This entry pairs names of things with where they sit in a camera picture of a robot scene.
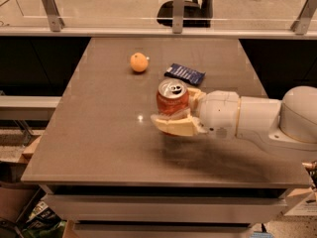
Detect middle metal bracket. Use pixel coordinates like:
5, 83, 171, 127
172, 0, 184, 34

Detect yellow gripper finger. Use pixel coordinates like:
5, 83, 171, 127
151, 115, 207, 137
187, 87, 206, 111

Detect right metal bracket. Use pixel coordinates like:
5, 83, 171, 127
290, 0, 317, 35

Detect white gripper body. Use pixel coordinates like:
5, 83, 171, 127
197, 90, 240, 133

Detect red coke can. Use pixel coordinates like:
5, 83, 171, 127
157, 78, 190, 120

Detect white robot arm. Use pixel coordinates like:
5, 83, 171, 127
151, 85, 317, 162

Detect left metal bracket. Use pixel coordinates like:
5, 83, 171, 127
41, 0, 64, 32

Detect green snack bags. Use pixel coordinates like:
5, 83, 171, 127
22, 200, 65, 238

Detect metal bracket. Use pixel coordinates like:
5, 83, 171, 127
172, 0, 184, 34
290, 0, 317, 35
41, 0, 64, 32

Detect orange fruit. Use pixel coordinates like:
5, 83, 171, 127
130, 53, 149, 72

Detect black office chair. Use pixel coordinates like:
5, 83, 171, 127
156, 0, 219, 28

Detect glass barrier panel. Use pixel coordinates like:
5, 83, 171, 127
0, 0, 306, 30

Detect grey drawer cabinet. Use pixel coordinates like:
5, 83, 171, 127
44, 194, 287, 238

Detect blue snack bar wrapper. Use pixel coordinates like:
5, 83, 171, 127
164, 63, 205, 85

